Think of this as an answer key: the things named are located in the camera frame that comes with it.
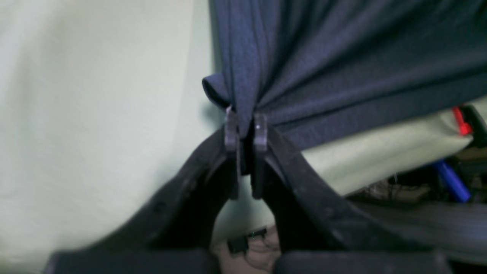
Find orange black clamp right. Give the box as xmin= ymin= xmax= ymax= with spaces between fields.
xmin=452 ymin=104 xmax=487 ymax=148

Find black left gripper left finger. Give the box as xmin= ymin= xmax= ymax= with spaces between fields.
xmin=45 ymin=107 xmax=240 ymax=274

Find green table cloth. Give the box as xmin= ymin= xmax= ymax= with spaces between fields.
xmin=0 ymin=0 xmax=487 ymax=274

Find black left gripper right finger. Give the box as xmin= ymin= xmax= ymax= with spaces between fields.
xmin=251 ymin=114 xmax=452 ymax=274

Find blue clamp handle right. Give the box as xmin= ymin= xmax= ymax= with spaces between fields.
xmin=433 ymin=160 xmax=471 ymax=203

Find dark navy T-shirt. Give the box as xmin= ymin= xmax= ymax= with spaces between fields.
xmin=203 ymin=0 xmax=487 ymax=149

